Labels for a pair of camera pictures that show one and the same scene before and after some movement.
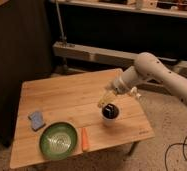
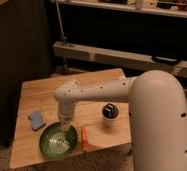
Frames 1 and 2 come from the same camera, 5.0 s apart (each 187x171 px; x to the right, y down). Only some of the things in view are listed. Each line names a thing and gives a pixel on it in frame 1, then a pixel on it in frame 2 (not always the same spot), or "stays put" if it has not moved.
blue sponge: x=37 y=120 stays put
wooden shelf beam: x=116 y=57 stays put
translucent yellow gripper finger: x=106 y=98 → x=65 y=128
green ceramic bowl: x=59 y=140 stays put
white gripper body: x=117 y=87 → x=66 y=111
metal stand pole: x=62 y=37 stays put
